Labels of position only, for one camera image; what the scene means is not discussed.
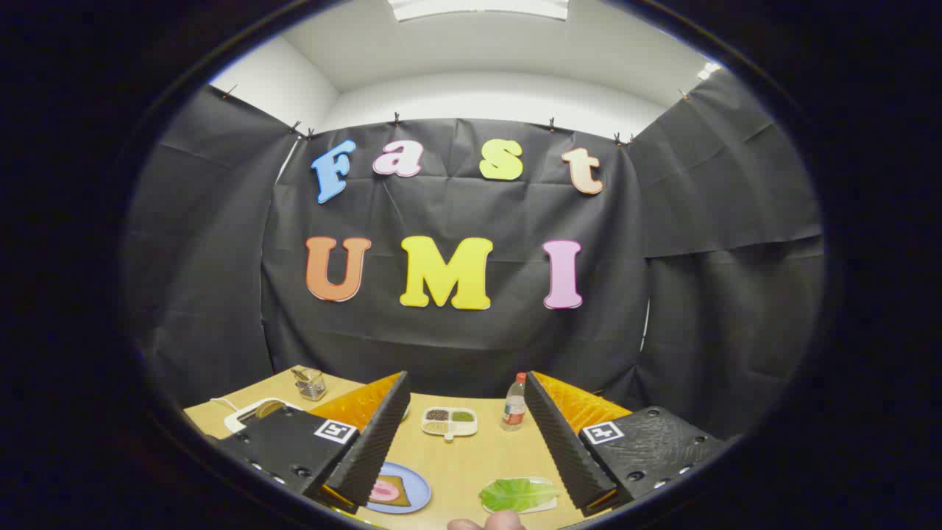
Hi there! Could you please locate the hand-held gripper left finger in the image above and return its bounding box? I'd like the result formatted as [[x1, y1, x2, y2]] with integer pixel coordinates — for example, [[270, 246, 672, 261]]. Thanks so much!
[[210, 370, 411, 515]]

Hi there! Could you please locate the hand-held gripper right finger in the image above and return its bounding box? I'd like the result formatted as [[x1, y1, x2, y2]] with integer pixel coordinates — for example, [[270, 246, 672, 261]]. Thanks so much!
[[524, 370, 729, 517]]

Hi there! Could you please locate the green lettuce leaf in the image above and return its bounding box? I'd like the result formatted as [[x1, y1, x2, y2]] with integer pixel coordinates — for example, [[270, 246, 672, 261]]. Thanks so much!
[[480, 478, 560, 513]]

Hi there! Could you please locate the light blue plate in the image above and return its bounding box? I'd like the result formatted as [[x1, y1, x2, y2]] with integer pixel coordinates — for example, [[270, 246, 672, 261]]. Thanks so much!
[[366, 462, 432, 515]]

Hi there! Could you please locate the small white plate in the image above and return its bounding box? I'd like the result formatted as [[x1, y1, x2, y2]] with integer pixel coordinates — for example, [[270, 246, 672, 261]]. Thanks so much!
[[480, 477, 560, 515]]

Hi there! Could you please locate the clear plastic bottle red cap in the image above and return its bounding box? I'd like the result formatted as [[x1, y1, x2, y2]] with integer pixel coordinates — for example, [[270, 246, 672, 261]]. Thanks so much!
[[501, 372, 528, 431]]

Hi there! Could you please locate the white divided spice dish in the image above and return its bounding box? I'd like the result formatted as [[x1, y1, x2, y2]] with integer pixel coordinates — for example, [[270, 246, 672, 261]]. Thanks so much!
[[421, 407, 478, 442]]

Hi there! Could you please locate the black backdrop cloth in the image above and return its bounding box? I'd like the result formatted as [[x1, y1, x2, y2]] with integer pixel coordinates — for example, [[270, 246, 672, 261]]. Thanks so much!
[[121, 70, 825, 442]]

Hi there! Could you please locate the white toaster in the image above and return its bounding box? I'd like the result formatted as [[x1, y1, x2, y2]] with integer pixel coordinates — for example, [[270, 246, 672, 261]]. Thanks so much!
[[224, 397, 302, 435]]

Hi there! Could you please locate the long ceiling light panel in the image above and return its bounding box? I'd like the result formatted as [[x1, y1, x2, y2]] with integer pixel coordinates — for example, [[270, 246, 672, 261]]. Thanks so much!
[[389, 0, 570, 21]]

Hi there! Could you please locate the metal wire utensil holder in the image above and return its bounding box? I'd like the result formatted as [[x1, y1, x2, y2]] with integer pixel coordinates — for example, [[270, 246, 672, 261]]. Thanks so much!
[[292, 367, 327, 401]]

